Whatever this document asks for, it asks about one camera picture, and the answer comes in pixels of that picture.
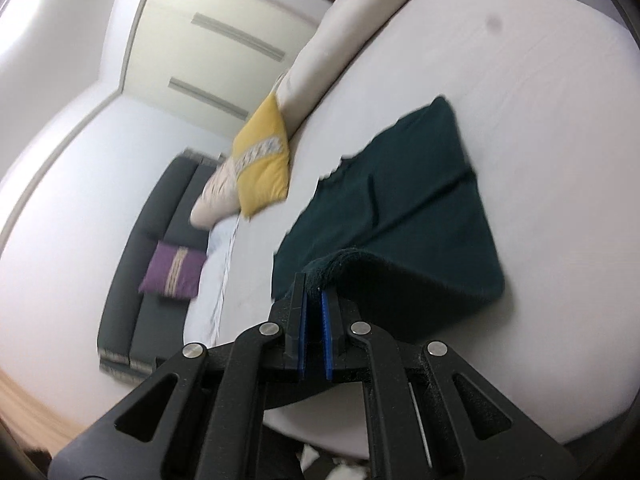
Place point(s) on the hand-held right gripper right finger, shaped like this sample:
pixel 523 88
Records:
pixel 328 335

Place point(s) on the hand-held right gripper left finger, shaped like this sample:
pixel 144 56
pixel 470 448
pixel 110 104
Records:
pixel 301 330

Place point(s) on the dark green sweater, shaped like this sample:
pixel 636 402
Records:
pixel 400 210

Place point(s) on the white bed pillow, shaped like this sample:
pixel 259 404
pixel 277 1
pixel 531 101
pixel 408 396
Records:
pixel 207 300

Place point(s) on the pale blue bed pillow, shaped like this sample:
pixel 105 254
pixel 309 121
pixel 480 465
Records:
pixel 222 237

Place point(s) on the purple throw pillow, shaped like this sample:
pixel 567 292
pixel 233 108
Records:
pixel 172 270

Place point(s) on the yellow throw pillow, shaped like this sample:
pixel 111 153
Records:
pixel 265 175

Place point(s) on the grey upholstered headboard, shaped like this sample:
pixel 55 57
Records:
pixel 160 200

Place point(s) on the round bed with white sheet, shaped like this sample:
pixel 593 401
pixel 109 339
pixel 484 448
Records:
pixel 550 160

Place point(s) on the beige rolled duvet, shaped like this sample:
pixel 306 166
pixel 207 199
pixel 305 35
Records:
pixel 340 45

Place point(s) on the white wardrobe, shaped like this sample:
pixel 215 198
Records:
pixel 210 50

